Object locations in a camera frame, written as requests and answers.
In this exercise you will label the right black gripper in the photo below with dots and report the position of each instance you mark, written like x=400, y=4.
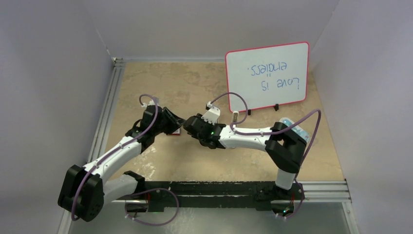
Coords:
x=199, y=116

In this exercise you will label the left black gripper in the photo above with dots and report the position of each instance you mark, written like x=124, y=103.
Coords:
x=175, y=122

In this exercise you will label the red staple box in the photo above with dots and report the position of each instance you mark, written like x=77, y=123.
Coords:
x=176, y=133

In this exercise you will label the white stapler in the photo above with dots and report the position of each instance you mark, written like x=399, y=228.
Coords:
x=234, y=119

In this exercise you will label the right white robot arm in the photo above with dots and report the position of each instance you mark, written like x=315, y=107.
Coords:
x=286, y=149

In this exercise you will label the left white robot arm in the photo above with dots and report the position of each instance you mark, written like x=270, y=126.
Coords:
x=86, y=189

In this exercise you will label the red-framed whiteboard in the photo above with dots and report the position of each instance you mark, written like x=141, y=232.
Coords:
x=263, y=77

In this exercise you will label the blue patterned oval case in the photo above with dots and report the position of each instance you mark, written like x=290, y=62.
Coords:
x=297, y=129

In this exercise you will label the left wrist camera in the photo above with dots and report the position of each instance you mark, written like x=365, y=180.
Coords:
x=152, y=102

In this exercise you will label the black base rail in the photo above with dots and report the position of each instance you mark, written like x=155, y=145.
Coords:
x=258, y=195

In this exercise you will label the aluminium frame rail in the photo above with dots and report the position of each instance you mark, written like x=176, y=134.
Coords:
x=101, y=135

